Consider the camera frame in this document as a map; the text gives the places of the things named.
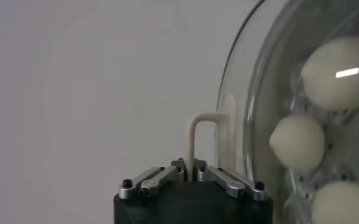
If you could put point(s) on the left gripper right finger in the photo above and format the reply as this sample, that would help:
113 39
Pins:
228 182

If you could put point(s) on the white steamed baozi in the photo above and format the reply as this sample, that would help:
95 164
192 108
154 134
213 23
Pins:
328 82
298 143
343 204

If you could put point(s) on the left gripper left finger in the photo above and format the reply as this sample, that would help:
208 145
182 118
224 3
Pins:
154 179

